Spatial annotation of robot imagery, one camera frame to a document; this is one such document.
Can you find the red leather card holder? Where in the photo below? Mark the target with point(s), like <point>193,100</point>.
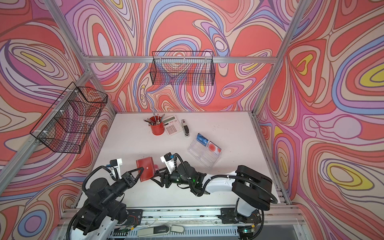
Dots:
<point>149,167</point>

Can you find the black wire basket back wall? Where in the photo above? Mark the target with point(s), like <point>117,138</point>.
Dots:
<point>186,68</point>

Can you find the blue credit card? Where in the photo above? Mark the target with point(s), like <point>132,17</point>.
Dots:
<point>202,140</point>

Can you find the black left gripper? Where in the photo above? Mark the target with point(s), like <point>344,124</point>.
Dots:
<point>127,178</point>

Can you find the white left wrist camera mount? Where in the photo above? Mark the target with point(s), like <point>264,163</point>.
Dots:
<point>115,167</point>

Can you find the clear plastic card tray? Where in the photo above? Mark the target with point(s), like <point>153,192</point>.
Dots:
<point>202,154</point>

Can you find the grey foot pedal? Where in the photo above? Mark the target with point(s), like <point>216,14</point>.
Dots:
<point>160,230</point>

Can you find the black wire basket wall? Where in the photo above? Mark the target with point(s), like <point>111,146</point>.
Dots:
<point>74,114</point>
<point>186,68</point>

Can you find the black silver stapler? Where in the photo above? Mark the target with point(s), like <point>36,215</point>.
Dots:
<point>185,128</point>

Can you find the black wire basket left wall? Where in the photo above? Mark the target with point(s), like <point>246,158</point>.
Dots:
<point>74,114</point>

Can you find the pens in cup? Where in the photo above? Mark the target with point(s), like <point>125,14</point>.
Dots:
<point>155,120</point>

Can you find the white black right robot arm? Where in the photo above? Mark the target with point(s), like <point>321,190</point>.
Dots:
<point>253,189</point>

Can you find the red pen cup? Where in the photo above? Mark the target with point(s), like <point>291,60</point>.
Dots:
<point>158,130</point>

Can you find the white calculator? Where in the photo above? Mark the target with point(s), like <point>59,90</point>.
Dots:
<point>172,125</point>

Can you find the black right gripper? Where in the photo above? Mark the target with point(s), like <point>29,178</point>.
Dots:
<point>164,176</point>

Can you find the red credit card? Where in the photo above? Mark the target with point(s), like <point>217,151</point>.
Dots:
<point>214,148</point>

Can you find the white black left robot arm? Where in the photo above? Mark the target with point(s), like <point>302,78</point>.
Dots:
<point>101,211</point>

